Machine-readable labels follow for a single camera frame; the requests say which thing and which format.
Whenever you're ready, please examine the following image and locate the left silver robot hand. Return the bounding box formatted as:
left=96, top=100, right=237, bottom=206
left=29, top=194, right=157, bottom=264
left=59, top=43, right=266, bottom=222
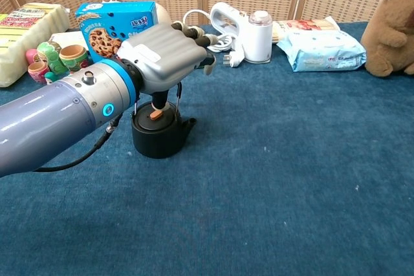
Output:
left=116, top=21, right=217, bottom=112

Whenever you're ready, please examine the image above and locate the black teapot lid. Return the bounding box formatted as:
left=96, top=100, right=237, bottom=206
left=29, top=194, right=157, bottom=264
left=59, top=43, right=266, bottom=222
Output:
left=135, top=103, right=177, bottom=131

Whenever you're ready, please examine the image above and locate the black cast iron teapot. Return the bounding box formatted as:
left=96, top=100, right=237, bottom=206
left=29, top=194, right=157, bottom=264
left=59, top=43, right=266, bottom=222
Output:
left=131, top=81, right=197, bottom=160

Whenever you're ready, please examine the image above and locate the beige round bowl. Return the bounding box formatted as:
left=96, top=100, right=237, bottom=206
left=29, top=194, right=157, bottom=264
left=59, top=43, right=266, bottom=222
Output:
left=155, top=3, right=171, bottom=25

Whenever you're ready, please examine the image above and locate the blue cookie box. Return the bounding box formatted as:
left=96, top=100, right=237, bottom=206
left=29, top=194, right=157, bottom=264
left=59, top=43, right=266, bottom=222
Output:
left=75, top=0, right=159, bottom=63

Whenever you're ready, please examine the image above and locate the large open nesting doll half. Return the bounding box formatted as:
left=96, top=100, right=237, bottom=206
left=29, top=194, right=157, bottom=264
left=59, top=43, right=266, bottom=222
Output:
left=59, top=45, right=90, bottom=73

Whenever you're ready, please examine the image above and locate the tiny green nesting doll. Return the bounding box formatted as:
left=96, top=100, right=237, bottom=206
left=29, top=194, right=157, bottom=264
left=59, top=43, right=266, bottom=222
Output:
left=44, top=71, right=61, bottom=85

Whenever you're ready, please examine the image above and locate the pink open nesting doll half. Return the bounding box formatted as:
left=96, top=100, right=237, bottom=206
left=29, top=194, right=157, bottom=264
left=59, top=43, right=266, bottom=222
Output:
left=27, top=61, right=51, bottom=85

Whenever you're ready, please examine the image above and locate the red snack packet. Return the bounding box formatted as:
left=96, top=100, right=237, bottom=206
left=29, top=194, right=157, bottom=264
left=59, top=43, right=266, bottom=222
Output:
left=271, top=16, right=340, bottom=45

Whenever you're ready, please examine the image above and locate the yellow noodle package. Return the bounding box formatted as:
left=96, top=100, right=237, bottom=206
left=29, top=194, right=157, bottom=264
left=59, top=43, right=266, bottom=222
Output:
left=0, top=3, right=71, bottom=89

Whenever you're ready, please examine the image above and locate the blue table cloth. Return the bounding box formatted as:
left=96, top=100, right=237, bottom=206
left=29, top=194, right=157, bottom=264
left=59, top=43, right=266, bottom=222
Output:
left=0, top=22, right=414, bottom=276

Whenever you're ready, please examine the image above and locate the light blue wet wipes pack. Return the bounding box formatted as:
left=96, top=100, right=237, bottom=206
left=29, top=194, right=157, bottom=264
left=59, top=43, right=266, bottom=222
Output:
left=276, top=29, right=367, bottom=72

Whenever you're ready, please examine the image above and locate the brown capybara plush toy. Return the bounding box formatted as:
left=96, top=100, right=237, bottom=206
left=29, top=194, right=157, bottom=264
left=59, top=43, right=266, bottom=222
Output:
left=360, top=0, right=414, bottom=78

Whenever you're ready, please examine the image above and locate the white power cable with plug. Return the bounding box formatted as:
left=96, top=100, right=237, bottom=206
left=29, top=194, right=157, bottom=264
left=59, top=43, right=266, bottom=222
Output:
left=182, top=9, right=244, bottom=69

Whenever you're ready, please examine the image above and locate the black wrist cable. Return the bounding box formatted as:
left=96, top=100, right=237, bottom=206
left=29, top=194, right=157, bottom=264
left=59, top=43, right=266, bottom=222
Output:
left=32, top=112, right=124, bottom=173

